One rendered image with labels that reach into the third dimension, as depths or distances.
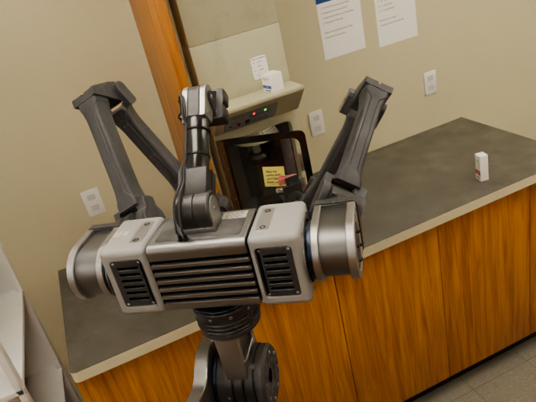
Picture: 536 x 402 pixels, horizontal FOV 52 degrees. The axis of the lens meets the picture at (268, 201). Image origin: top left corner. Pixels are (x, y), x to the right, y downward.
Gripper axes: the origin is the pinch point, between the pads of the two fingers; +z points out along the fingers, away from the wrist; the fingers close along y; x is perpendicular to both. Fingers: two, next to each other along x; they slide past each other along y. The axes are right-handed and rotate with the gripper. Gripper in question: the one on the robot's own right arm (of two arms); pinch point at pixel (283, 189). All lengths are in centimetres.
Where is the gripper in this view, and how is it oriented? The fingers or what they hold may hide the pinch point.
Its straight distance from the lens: 188.5
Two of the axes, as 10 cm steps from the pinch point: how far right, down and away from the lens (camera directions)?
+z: -3.8, -3.5, 8.6
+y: -2.1, -8.7, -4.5
